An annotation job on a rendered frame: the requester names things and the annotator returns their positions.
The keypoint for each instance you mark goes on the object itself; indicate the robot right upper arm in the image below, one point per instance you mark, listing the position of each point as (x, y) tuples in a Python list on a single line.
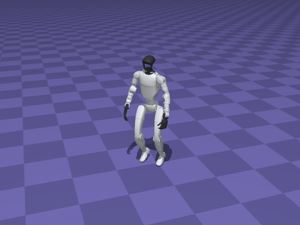
[(135, 81)]

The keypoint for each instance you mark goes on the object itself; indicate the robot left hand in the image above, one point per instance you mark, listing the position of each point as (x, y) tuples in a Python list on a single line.
[(163, 122)]

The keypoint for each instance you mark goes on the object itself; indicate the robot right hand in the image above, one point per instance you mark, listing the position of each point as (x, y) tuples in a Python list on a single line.
[(125, 111)]

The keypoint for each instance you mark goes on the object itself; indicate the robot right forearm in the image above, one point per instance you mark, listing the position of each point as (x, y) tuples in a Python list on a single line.
[(129, 97)]

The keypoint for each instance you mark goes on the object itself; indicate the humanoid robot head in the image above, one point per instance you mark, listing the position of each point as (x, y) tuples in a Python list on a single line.
[(148, 60)]

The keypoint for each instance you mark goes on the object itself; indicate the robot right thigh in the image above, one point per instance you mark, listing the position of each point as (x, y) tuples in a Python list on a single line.
[(139, 120)]

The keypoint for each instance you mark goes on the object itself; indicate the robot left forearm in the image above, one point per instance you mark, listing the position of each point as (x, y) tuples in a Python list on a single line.
[(166, 105)]

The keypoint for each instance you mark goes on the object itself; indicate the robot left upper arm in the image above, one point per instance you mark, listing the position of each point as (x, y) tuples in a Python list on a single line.
[(162, 81)]

